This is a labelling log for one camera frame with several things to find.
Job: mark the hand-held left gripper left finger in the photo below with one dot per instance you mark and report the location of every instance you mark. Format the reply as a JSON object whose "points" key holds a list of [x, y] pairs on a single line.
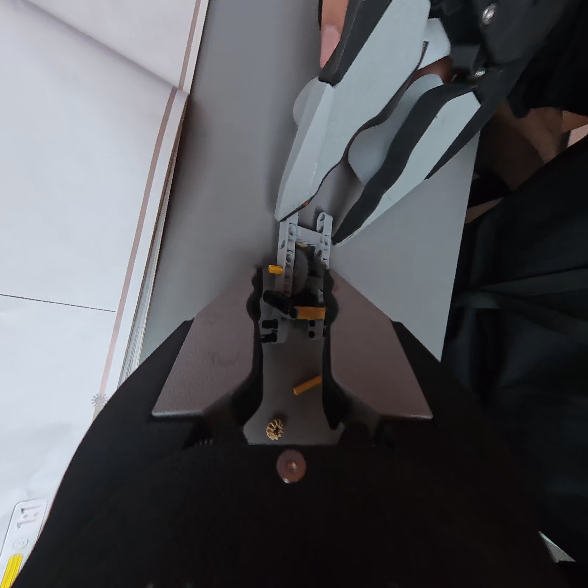
{"points": [[216, 363]]}

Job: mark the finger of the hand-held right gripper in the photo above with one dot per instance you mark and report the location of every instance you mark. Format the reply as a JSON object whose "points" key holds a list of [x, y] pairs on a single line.
{"points": [[441, 133], [367, 69]]}

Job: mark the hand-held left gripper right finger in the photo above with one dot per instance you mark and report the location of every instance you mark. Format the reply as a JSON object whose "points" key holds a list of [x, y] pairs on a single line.
{"points": [[372, 367]]}

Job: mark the tan lego bevel gear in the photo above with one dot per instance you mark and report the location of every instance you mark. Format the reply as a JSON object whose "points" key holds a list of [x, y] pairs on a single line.
{"points": [[272, 432]]}

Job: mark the grey lego gear frame assembly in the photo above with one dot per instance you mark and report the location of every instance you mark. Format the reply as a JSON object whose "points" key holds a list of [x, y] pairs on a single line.
{"points": [[305, 237]]}

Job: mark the white lego instruction booklet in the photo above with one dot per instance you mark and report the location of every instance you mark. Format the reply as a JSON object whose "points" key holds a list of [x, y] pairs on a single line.
{"points": [[69, 183]]}

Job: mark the person's right hand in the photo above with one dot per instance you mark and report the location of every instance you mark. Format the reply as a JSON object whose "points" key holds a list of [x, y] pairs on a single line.
{"points": [[330, 32]]}

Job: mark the person's black clothing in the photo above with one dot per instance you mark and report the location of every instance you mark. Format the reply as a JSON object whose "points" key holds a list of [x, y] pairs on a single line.
{"points": [[528, 321]]}

